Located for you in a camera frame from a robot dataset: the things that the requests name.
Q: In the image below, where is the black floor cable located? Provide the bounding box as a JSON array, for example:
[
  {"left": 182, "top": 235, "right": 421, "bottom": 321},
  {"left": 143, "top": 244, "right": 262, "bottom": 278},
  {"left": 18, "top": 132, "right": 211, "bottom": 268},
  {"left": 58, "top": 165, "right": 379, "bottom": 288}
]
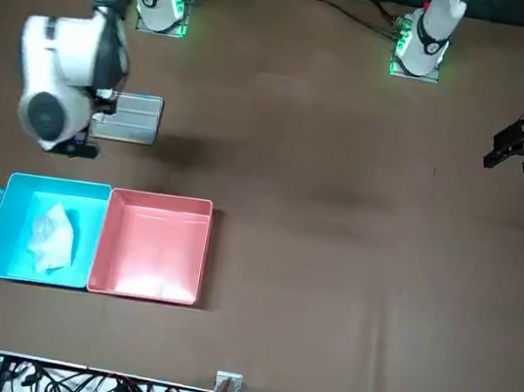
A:
[{"left": 309, "top": 0, "right": 413, "bottom": 44}]

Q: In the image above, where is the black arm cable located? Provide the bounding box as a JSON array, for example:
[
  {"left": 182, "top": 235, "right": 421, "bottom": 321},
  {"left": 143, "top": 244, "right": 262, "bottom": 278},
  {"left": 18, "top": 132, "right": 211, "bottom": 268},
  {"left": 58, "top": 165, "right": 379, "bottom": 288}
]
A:
[{"left": 73, "top": 0, "right": 142, "bottom": 102}]

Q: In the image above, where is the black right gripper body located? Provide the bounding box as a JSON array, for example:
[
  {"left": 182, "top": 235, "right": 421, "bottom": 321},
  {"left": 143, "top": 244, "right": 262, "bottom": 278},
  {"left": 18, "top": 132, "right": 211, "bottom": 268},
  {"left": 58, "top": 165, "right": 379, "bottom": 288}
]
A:
[{"left": 48, "top": 136, "right": 102, "bottom": 163}]

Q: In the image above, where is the grey ridged tray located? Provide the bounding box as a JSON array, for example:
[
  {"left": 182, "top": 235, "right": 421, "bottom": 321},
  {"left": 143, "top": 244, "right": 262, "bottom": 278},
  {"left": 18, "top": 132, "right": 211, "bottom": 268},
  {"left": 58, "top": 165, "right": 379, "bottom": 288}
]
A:
[{"left": 88, "top": 87, "right": 165, "bottom": 148}]

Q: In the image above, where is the pink plastic box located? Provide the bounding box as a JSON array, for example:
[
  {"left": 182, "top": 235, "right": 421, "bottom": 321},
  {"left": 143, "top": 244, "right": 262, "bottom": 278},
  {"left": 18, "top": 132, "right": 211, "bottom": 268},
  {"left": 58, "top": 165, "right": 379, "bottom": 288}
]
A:
[{"left": 85, "top": 183, "right": 217, "bottom": 310}]

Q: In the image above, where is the blue plastic box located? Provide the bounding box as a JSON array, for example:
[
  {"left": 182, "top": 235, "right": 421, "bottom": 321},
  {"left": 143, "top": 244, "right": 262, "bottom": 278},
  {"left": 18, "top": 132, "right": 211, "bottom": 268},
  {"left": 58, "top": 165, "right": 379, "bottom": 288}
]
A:
[{"left": 0, "top": 168, "right": 114, "bottom": 294}]

